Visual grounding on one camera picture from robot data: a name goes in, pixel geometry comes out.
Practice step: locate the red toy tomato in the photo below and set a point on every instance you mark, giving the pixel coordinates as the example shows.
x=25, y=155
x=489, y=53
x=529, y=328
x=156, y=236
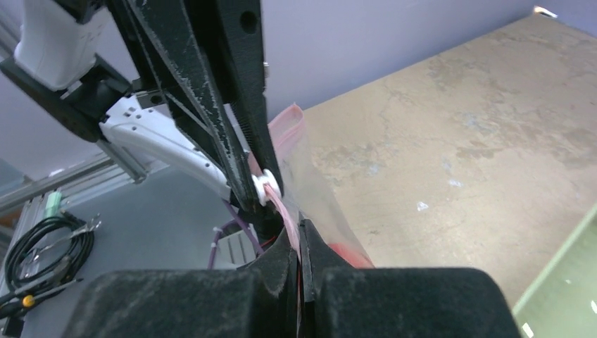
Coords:
x=355, y=258

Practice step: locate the clear zip top bag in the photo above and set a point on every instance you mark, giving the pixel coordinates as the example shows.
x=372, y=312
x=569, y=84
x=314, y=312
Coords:
x=306, y=191

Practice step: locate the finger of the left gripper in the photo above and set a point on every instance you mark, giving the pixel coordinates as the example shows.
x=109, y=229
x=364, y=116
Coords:
x=230, y=32
x=168, y=58

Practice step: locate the aluminium rail frame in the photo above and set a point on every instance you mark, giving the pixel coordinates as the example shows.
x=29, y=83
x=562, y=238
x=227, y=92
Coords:
x=87, y=173

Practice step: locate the light green plastic basket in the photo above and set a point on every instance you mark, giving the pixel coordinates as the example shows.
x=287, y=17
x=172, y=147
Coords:
x=561, y=301

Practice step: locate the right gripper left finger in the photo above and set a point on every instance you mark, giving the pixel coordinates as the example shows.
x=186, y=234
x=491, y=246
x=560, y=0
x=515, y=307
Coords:
x=257, y=300

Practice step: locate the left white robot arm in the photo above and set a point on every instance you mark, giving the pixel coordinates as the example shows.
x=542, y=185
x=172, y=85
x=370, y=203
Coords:
x=72, y=60

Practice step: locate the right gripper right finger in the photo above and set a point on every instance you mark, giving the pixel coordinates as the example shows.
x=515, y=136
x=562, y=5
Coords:
x=342, y=301

